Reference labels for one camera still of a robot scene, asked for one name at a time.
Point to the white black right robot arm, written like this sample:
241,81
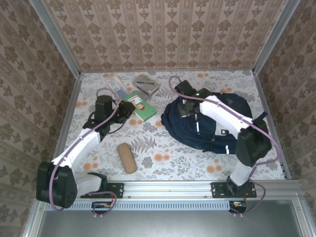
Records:
222,111

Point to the floral tablecloth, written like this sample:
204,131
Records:
172,168

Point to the black connector box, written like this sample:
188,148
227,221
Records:
101,206
238,206

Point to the grey box with pen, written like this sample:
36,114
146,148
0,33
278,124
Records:
145,85

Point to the cork brown pencil case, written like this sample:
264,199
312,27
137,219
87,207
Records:
127,158

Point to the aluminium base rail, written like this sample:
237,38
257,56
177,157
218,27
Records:
168,188

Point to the clear blue ruler pack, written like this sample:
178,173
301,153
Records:
116,85

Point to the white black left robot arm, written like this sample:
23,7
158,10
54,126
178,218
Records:
79,150

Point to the aluminium frame post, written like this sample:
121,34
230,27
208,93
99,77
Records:
59,42
273,37

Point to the aluminium table side rail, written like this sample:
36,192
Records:
263,98
71,106

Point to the navy blue student backpack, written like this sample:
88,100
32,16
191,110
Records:
187,133

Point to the green notebook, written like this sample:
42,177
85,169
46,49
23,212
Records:
143,108

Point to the grey metal shelf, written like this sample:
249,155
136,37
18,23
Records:
172,224

